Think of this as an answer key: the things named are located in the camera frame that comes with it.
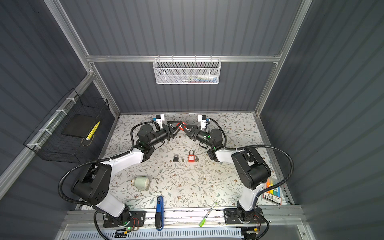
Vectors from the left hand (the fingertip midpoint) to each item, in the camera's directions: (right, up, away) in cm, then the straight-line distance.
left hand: (182, 124), depth 78 cm
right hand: (0, -3, -1) cm, 3 cm away
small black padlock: (-5, -22, +16) cm, 28 cm away
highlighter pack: (+49, -38, +1) cm, 62 cm away
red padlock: (0, 0, 0) cm, 1 cm away
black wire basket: (-57, -8, -15) cm, 59 cm away
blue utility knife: (-10, -45, -9) cm, 47 cm away
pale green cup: (-21, -31, -1) cm, 38 cm away
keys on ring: (+8, -22, +16) cm, 28 cm away
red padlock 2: (+4, -21, +16) cm, 27 cm away
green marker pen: (+11, -48, -5) cm, 49 cm away
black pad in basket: (-52, -1, -3) cm, 52 cm away
